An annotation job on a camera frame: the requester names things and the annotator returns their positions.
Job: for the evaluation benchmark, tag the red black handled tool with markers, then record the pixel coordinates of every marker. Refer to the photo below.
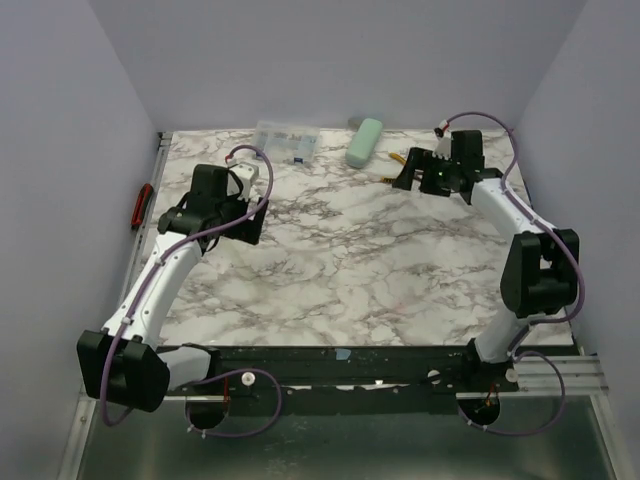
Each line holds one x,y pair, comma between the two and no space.
141,206

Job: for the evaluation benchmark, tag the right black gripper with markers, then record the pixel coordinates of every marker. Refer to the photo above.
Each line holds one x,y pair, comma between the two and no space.
426,167

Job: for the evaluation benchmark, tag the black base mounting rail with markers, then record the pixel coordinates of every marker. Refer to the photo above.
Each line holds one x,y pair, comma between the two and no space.
346,380

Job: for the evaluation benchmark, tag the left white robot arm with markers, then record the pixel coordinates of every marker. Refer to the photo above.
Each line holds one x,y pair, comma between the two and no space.
121,362

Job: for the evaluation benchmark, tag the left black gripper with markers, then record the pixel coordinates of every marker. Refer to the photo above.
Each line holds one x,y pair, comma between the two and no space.
248,226

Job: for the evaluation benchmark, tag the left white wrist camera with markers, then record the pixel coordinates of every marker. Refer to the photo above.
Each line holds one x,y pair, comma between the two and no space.
241,179

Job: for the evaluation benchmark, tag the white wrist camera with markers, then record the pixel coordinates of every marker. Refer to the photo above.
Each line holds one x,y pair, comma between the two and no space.
241,179
443,147

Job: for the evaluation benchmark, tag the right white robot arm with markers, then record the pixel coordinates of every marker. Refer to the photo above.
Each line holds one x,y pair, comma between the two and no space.
540,278

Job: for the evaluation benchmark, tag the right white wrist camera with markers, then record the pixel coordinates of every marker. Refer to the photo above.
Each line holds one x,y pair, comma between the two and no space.
443,147

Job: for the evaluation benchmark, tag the clear plastic organizer box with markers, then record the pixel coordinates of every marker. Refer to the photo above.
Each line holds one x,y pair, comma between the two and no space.
286,143

